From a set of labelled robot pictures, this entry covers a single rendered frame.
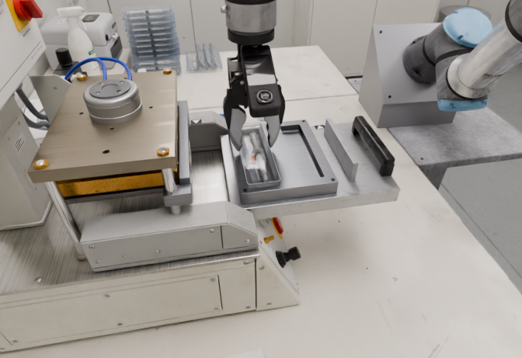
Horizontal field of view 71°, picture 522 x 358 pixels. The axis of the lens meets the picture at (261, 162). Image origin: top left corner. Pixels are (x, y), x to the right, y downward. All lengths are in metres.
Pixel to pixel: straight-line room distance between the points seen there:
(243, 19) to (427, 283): 0.62
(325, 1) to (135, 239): 2.46
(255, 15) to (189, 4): 2.56
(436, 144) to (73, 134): 1.00
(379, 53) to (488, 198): 1.34
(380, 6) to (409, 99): 1.82
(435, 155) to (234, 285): 0.75
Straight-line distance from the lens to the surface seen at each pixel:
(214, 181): 0.71
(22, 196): 0.69
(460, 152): 1.23
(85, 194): 0.59
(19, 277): 0.67
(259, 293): 0.68
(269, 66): 0.56
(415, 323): 0.78
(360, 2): 2.92
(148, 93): 0.64
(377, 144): 0.70
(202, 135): 0.77
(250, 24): 0.54
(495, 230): 2.19
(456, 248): 0.93
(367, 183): 0.67
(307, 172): 0.65
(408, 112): 1.25
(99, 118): 0.58
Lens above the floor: 1.40
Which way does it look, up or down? 39 degrees down
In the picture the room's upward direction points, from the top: straight up
